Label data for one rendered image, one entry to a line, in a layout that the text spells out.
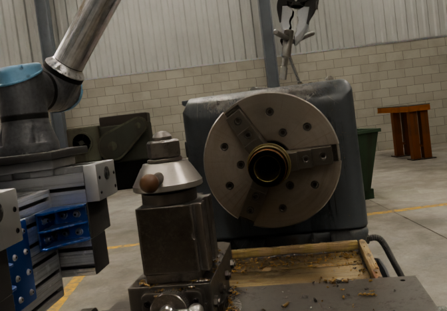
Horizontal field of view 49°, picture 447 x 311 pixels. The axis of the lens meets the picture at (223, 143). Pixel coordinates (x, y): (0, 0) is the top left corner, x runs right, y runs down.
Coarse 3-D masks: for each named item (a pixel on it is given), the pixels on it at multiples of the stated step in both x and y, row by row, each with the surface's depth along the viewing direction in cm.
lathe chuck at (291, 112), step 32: (256, 96) 111; (288, 96) 110; (224, 128) 113; (288, 128) 110; (320, 128) 109; (224, 160) 113; (224, 192) 114; (288, 192) 111; (320, 192) 110; (256, 224) 113; (288, 224) 112
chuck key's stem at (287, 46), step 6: (288, 30) 112; (288, 42) 113; (282, 48) 113; (288, 48) 113; (282, 54) 113; (288, 54) 113; (282, 60) 114; (282, 66) 114; (282, 72) 114; (282, 78) 114
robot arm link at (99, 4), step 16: (96, 0) 129; (112, 0) 130; (80, 16) 130; (96, 16) 130; (80, 32) 131; (96, 32) 132; (64, 48) 132; (80, 48) 132; (48, 64) 133; (64, 64) 133; (80, 64) 135; (64, 80) 133; (80, 80) 137; (64, 96) 135; (80, 96) 143
